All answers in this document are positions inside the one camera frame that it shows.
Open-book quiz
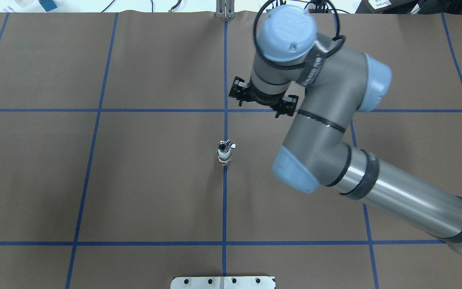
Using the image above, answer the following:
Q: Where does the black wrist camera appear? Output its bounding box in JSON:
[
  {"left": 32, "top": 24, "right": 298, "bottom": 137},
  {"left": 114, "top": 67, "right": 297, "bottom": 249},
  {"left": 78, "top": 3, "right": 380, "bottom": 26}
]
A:
[{"left": 229, "top": 76, "right": 252, "bottom": 106}]

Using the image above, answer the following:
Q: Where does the chrome valve with white pipe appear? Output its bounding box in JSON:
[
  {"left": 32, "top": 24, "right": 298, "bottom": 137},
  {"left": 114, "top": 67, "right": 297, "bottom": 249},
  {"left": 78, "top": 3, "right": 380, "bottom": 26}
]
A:
[{"left": 217, "top": 139, "right": 236, "bottom": 166}]

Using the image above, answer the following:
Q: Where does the black camera cable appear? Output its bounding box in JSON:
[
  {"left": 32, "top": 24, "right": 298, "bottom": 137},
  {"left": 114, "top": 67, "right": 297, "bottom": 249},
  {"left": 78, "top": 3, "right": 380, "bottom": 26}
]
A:
[{"left": 253, "top": 0, "right": 346, "bottom": 73}]

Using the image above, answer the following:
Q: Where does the aluminium frame post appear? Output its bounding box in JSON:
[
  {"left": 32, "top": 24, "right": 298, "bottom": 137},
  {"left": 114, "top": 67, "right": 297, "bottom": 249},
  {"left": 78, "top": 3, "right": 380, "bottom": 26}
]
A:
[{"left": 215, "top": 0, "right": 236, "bottom": 20}]

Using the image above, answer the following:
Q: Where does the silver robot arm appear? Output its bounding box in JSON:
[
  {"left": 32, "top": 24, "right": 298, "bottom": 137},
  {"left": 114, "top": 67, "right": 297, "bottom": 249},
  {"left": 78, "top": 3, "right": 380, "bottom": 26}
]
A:
[{"left": 246, "top": 2, "right": 462, "bottom": 256}]

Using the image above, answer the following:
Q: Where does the blue cube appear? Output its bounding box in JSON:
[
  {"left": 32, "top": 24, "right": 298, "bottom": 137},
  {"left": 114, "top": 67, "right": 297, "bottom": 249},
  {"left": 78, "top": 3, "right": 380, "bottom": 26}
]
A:
[{"left": 38, "top": 0, "right": 58, "bottom": 12}]

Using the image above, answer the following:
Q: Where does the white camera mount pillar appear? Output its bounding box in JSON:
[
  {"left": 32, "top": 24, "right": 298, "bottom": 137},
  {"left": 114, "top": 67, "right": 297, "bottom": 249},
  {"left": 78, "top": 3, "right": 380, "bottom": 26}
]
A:
[{"left": 170, "top": 276, "right": 277, "bottom": 289}]

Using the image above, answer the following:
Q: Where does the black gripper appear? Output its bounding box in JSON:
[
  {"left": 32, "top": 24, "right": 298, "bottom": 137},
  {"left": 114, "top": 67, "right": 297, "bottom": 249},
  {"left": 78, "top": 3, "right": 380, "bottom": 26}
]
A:
[{"left": 247, "top": 81, "right": 288, "bottom": 107}]

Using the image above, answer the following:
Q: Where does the black box with label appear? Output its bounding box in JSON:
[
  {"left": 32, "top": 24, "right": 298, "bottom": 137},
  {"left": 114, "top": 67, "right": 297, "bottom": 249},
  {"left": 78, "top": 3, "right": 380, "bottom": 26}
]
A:
[{"left": 355, "top": 0, "right": 427, "bottom": 14}]

